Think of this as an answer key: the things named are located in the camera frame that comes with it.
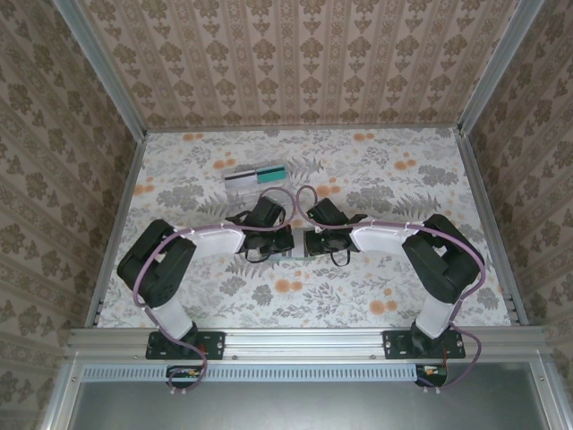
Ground teal card with dark stripe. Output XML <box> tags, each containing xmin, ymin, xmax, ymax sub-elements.
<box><xmin>255</xmin><ymin>165</ymin><xmax>287</xmax><ymax>185</ymax></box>

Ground white card with black stripe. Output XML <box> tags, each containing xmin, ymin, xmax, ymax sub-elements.
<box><xmin>225</xmin><ymin>168</ymin><xmax>259</xmax><ymax>188</ymax></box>

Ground clear acrylic card box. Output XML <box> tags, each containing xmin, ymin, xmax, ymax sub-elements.
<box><xmin>222</xmin><ymin>157</ymin><xmax>296</xmax><ymax>207</ymax></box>

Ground black connector board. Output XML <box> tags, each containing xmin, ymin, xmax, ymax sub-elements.
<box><xmin>415</xmin><ymin>363</ymin><xmax>449</xmax><ymax>389</ymax></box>
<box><xmin>166</xmin><ymin>365</ymin><xmax>208</xmax><ymax>390</ymax></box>

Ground grey metal sheet panel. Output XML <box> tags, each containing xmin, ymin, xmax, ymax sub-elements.
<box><xmin>66</xmin><ymin>380</ymin><xmax>554</xmax><ymax>430</ymax></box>

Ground aluminium mounting rail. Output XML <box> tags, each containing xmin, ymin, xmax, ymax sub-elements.
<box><xmin>66</xmin><ymin>326</ymin><xmax>550</xmax><ymax>359</ymax></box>

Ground aluminium table end rail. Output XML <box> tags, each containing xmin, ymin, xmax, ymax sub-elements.
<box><xmin>145</xmin><ymin>126</ymin><xmax>462</xmax><ymax>134</ymax></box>

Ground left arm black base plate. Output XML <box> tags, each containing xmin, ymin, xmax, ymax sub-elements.
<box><xmin>145</xmin><ymin>330</ymin><xmax>225</xmax><ymax>360</ymax></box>

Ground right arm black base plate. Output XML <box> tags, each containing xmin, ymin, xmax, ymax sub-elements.
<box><xmin>383</xmin><ymin>330</ymin><xmax>466</xmax><ymax>360</ymax></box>

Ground slotted grey cable duct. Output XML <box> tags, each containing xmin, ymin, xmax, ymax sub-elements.
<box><xmin>82</xmin><ymin>362</ymin><xmax>550</xmax><ymax>383</ymax></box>

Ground aluminium table side rail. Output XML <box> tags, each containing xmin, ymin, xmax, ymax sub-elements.
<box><xmin>454</xmin><ymin>127</ymin><xmax>530</xmax><ymax>326</ymax></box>
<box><xmin>83</xmin><ymin>132</ymin><xmax>150</xmax><ymax>328</ymax></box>

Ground aluminium frame post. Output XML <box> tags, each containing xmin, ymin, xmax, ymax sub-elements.
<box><xmin>52</xmin><ymin>0</ymin><xmax>149</xmax><ymax>138</ymax></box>
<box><xmin>455</xmin><ymin>0</ymin><xmax>546</xmax><ymax>135</ymax></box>

